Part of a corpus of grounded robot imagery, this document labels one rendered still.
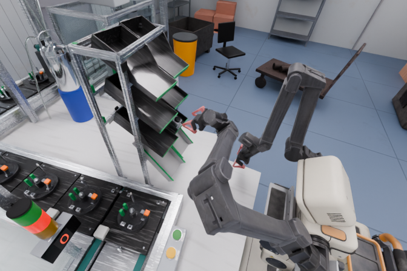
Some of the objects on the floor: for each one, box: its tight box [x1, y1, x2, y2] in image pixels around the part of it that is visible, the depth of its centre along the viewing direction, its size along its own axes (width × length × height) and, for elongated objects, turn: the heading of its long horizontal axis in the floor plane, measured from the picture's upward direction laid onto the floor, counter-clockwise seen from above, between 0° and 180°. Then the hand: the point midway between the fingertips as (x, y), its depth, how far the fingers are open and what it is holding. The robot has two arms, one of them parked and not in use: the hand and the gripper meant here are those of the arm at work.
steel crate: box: [168, 16, 214, 62], centre depth 444 cm, size 80×97×67 cm
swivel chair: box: [213, 21, 246, 80], centre depth 371 cm, size 60×60×94 cm
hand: (188, 119), depth 94 cm, fingers open, 9 cm apart
